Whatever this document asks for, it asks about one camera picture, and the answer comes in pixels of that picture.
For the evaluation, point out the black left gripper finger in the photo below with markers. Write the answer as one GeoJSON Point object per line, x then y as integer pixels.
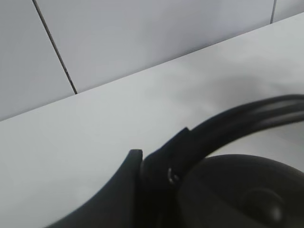
{"type": "Point", "coordinates": [113, 205]}

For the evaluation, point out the black round teapot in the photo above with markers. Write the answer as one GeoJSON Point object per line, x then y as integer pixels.
{"type": "Point", "coordinates": [190, 187]}

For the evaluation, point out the dark left wall seam strip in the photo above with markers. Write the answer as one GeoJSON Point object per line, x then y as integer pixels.
{"type": "Point", "coordinates": [54, 46]}

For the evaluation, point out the silver right wall seam strip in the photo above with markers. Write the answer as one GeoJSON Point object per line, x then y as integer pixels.
{"type": "Point", "coordinates": [273, 11]}

